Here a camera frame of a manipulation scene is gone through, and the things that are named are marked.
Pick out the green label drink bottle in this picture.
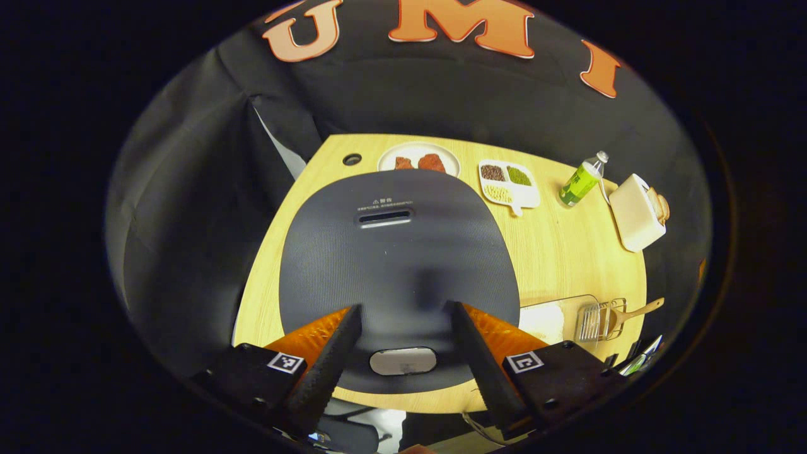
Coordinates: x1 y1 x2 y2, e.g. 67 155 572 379
559 151 610 207

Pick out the dark chair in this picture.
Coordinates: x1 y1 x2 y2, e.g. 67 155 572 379
309 404 395 453

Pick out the white divided dish of beans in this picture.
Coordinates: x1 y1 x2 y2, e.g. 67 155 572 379
478 159 542 217

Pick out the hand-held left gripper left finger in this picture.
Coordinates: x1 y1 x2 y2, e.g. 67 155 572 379
189 304 365 436

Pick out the round white plate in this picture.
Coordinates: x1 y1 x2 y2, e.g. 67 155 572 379
378 142 461 178

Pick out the toast bread slice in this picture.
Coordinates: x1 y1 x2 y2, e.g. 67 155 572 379
646 187 671 226

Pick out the clear rice container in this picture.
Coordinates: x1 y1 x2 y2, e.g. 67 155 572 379
518 294 600 347

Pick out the metal wire chopstick holder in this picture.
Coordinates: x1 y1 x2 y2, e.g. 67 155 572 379
575 298 628 343

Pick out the wooden spoon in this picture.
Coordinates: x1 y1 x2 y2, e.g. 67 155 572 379
602 298 665 332

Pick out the dark grey rice cooker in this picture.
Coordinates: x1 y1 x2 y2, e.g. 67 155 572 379
279 169 521 395

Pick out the white curved object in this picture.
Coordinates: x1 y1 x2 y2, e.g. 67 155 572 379
620 335 665 378

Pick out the white toaster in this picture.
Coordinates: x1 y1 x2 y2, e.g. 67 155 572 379
609 173 668 253

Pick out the black backdrop cloth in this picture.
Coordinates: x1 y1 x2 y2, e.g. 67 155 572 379
104 0 714 380

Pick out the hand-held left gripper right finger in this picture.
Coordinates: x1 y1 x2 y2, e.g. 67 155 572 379
448 301 622 441

